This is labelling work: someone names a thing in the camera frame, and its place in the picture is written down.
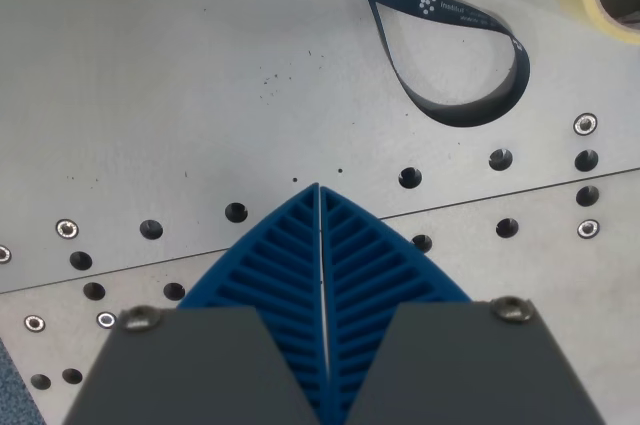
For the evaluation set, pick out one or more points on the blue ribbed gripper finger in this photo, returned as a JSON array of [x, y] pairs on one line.
[[270, 265], [365, 265]]

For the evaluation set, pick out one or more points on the silver hex socket screw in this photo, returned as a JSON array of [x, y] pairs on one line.
[[34, 323], [106, 319], [588, 228], [66, 229], [3, 254], [585, 124]]

